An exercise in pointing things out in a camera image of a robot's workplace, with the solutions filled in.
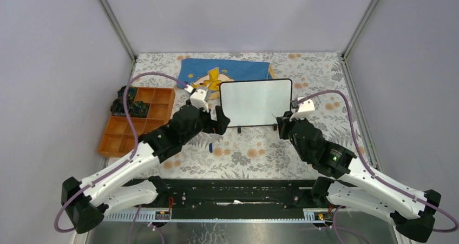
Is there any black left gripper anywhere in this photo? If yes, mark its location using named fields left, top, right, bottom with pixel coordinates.
left=181, top=104, right=230, bottom=146

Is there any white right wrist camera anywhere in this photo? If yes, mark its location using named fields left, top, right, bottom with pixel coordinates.
left=290, top=97, right=315, bottom=121

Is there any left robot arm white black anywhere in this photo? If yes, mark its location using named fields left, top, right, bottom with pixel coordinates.
left=54, top=105, right=230, bottom=234

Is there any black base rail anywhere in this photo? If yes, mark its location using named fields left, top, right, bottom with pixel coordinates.
left=146, top=178, right=332, bottom=219

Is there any right aluminium frame post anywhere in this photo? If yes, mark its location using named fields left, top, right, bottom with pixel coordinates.
left=341, top=0, right=380, bottom=60

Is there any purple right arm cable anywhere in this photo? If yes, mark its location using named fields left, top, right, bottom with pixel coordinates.
left=296, top=90, right=459, bottom=233

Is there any orange compartment tray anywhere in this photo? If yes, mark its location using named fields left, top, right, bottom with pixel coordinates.
left=98, top=87, right=175, bottom=157

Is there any left aluminium frame post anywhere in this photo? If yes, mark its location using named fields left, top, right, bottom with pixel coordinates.
left=97, top=0, right=136, bottom=62

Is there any floral tablecloth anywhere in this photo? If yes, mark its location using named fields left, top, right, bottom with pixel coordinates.
left=103, top=52, right=366, bottom=181

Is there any blue pikachu cloth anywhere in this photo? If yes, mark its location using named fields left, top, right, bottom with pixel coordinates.
left=178, top=58, right=276, bottom=100

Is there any black framed whiteboard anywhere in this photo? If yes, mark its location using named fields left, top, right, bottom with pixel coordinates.
left=220, top=78, right=293, bottom=128

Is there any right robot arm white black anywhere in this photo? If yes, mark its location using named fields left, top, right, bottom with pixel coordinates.
left=276, top=111, right=441, bottom=243

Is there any dark green scrunchie right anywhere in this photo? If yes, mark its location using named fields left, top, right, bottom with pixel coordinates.
left=129, top=101, right=150, bottom=118

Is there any aluminium frame post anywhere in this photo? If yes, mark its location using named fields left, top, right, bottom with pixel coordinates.
left=97, top=0, right=136, bottom=62
left=341, top=0, right=380, bottom=60

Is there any dark green scrunchie top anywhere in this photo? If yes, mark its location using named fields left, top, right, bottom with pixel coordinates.
left=117, top=85, right=139, bottom=99

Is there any dark green scrunchie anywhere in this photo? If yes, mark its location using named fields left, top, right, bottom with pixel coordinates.
left=117, top=85, right=139, bottom=99
left=129, top=101, right=150, bottom=118

